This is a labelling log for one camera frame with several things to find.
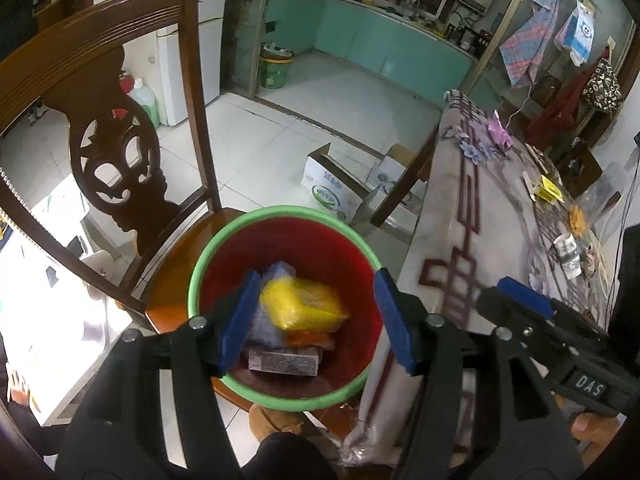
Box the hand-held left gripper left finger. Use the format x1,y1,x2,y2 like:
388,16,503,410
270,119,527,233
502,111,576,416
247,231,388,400
55,270,263,480

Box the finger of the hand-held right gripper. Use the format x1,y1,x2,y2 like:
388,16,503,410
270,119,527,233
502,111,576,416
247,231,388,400
477,277,557,336

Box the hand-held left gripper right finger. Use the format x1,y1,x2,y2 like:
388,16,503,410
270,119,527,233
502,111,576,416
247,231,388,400
372,267,586,480

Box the crushed plastic bottle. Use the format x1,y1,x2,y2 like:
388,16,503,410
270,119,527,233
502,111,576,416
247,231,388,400
552,234,583,281

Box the clear plastic wrapper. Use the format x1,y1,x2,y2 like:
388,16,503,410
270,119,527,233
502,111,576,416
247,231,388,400
250,260,296,351

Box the grey cardboard box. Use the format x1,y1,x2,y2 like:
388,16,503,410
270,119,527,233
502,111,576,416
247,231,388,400
247,345,323,378

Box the yellow plastic snack bag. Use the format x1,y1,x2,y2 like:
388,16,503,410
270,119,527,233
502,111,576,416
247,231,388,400
260,275,351,333

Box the orange snack packet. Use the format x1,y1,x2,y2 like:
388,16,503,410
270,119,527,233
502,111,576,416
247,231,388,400
285,329,337,353

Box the red bucket with green rim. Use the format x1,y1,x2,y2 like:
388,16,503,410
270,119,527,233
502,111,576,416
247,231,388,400
187,205,385,411

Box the yellow cardboard box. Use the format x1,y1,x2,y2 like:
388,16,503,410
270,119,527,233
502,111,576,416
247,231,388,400
530,175,566,206

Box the pink wrapper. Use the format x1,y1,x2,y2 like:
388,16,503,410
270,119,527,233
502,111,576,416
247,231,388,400
487,110,513,153

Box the person's right hand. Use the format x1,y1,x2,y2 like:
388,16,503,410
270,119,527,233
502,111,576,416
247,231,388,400
570,407,623,456

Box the round patterned turntable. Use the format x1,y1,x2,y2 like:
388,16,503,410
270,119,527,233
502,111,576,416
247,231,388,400
520,170,608,321

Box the tan shoe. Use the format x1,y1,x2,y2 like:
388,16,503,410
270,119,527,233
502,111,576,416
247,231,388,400
249,402,307,435

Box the clear plastic bag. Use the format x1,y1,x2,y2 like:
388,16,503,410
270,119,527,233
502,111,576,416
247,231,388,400
582,160,631,226

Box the brown wooden tray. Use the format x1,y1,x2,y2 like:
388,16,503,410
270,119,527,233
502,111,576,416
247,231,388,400
525,145,557,172

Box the dark wooden chair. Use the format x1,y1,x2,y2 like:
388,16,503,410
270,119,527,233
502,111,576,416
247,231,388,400
570,140,603,196

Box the white green cardboard box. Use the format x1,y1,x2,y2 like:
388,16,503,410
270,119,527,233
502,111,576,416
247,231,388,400
367,144,427,211
302,142,371,223

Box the person's dark trouser leg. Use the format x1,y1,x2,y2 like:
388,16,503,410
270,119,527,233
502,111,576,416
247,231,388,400
255,432,341,480

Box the red garment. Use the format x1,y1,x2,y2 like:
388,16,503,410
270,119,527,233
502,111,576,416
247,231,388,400
525,65,596,148

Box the white desk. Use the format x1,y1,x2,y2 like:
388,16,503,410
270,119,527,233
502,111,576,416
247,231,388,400
0,175,126,426

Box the patterned fabric bag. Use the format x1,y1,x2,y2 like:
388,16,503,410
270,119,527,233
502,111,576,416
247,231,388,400
580,57,626,111

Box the green liquid bottle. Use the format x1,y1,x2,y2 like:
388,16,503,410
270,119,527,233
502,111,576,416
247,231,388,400
127,77,161,128

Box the green waste bin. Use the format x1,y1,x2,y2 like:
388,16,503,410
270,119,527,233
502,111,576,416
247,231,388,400
259,42,295,90

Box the plaid towel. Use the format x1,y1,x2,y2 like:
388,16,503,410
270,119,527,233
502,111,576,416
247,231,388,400
500,0,561,88

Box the red fire extinguisher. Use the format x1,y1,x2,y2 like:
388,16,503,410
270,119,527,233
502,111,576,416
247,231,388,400
112,72,135,121

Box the white refrigerator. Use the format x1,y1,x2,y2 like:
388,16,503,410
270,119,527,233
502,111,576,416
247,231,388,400
155,0,233,128

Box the white blue plastic bag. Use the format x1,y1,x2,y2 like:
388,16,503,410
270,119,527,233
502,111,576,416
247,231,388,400
554,0,596,66

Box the teal kitchen cabinets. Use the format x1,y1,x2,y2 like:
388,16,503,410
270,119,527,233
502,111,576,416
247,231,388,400
265,0,476,96

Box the carved wooden chair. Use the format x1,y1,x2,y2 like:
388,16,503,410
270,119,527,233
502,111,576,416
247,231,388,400
0,0,261,411

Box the black cable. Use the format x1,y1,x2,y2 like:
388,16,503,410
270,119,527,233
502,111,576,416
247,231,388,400
600,160,640,311

